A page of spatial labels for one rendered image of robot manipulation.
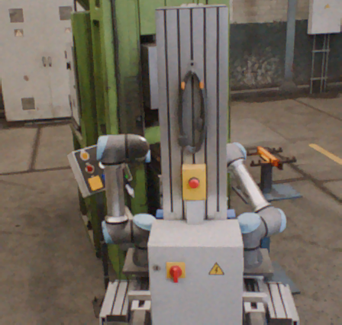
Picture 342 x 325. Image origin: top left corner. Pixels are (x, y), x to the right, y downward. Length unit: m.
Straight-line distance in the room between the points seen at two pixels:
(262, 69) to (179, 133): 8.07
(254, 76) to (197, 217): 8.02
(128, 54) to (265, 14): 6.71
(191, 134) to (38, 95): 6.81
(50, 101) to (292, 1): 4.95
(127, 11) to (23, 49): 5.33
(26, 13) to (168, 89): 6.68
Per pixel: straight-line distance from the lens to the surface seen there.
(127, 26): 3.15
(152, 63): 3.07
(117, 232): 2.30
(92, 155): 2.95
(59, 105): 8.47
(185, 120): 1.75
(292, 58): 10.01
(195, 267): 1.75
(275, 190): 3.42
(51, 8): 8.28
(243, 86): 9.70
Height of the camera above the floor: 2.08
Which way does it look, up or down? 19 degrees down
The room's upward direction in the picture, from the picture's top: 3 degrees counter-clockwise
